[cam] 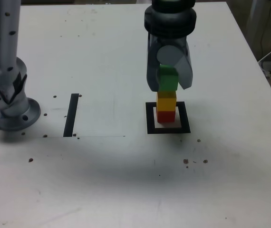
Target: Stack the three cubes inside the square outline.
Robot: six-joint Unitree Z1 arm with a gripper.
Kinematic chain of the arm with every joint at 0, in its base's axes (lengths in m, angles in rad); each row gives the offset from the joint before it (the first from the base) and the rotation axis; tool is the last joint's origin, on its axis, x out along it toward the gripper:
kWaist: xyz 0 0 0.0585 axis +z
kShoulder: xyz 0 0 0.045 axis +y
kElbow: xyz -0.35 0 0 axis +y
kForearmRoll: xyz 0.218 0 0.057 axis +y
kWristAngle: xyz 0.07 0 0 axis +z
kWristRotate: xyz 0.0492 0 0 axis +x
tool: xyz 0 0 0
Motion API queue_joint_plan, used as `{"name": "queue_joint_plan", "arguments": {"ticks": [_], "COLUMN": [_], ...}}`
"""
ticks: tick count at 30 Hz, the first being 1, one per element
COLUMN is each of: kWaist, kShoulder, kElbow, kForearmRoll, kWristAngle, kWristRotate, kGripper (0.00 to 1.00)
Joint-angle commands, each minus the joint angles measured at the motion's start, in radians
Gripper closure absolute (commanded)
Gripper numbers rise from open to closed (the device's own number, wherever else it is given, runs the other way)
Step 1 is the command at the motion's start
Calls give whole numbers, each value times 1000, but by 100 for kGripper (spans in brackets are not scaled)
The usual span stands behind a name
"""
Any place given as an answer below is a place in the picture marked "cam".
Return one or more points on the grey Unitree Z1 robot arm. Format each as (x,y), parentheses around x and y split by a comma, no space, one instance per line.
(6,35)

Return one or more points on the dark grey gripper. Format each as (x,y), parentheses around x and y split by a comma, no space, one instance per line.
(171,40)

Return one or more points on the black tape square outline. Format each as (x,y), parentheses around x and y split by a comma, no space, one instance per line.
(149,123)

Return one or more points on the black tape strip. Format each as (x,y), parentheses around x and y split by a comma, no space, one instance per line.
(70,116)

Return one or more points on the white slanted post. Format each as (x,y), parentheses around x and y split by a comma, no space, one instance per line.
(253,16)

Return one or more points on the green cube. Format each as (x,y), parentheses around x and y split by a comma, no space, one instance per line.
(168,79)

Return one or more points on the yellow cube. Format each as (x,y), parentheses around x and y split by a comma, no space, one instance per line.
(166,102)

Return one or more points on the red cube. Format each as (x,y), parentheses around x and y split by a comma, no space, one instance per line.
(165,116)

